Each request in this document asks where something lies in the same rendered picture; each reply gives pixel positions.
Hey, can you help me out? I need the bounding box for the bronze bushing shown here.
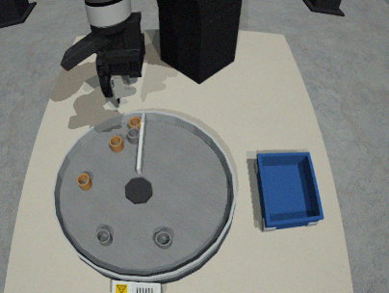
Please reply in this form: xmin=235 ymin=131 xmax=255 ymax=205
xmin=110 ymin=136 xmax=123 ymax=152
xmin=77 ymin=173 xmax=92 ymax=191
xmin=129 ymin=117 xmax=141 ymax=130

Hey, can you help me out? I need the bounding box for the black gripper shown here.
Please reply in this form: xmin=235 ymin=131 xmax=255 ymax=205
xmin=91 ymin=12 xmax=145 ymax=108

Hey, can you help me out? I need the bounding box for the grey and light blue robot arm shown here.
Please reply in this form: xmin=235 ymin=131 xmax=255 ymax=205
xmin=61 ymin=0 xmax=132 ymax=71

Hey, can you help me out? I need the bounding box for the grey metal bushing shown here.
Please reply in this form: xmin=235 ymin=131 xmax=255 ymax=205
xmin=95 ymin=229 xmax=113 ymax=247
xmin=127 ymin=127 xmax=140 ymax=145
xmin=155 ymin=231 xmax=172 ymax=249

